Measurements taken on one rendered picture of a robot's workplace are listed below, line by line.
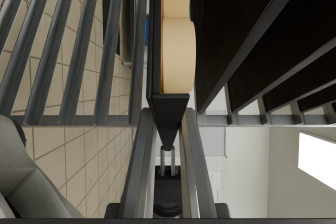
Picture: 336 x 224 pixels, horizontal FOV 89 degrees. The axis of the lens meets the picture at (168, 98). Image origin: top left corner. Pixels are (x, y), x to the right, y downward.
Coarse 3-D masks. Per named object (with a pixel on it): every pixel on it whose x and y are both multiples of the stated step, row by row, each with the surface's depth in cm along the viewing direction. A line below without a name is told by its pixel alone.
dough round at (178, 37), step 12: (168, 24) 9; (180, 24) 9; (192, 24) 10; (168, 36) 9; (180, 36) 9; (192, 36) 9; (168, 48) 9; (180, 48) 9; (192, 48) 9; (168, 60) 9; (180, 60) 9; (192, 60) 9; (168, 72) 9; (180, 72) 9; (192, 72) 10; (168, 84) 10; (180, 84) 10; (192, 84) 10
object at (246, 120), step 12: (48, 120) 47; (84, 120) 47; (108, 120) 47; (120, 120) 47; (216, 120) 47; (240, 120) 47; (252, 120) 47; (276, 120) 47; (288, 120) 47; (312, 120) 47; (324, 120) 47
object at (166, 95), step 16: (160, 0) 7; (160, 16) 7; (160, 32) 7; (160, 48) 6; (160, 64) 6; (160, 80) 6; (160, 96) 6; (176, 96) 6; (160, 112) 7; (176, 112) 8; (160, 128) 11; (176, 128) 11
